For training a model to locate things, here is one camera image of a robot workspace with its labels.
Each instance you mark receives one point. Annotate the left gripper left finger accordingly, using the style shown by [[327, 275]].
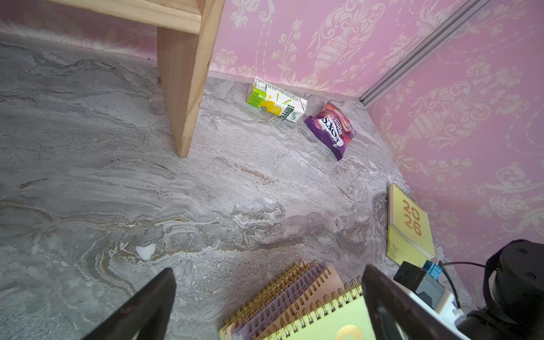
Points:
[[145, 316]]

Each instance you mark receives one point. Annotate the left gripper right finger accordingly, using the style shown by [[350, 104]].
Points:
[[394, 313]]

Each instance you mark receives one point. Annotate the green calendar back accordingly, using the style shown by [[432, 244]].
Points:
[[340, 315]]

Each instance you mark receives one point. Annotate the pink calendar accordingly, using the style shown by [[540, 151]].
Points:
[[313, 297], [264, 295]]

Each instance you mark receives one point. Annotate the purple calendar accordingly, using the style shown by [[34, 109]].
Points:
[[256, 323]]

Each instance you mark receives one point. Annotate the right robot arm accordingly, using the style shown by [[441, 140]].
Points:
[[513, 295]]

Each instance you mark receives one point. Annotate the purple snack bag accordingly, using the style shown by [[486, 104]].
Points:
[[332, 128]]

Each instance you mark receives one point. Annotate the green juice carton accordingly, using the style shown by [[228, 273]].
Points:
[[276, 101]]

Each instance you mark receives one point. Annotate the wooden two-tier shelf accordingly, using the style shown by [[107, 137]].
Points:
[[186, 35]]

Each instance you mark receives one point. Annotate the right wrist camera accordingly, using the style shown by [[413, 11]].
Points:
[[432, 286]]

